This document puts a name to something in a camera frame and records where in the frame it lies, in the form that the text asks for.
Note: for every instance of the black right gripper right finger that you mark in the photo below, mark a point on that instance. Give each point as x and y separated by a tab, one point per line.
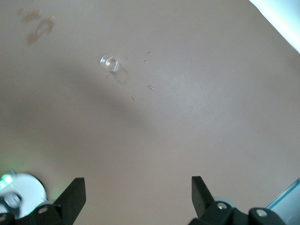
204	206

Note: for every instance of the clear glass cup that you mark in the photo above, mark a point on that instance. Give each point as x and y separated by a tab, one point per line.
109	63

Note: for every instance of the brown liquid spill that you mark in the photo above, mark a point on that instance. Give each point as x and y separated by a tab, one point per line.
35	35

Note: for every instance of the brown table mat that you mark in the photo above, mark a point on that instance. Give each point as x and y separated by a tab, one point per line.
164	129

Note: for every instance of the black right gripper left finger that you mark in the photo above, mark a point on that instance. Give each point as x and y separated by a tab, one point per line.
68	204

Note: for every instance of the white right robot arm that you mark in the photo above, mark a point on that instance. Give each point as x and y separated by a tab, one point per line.
25	189

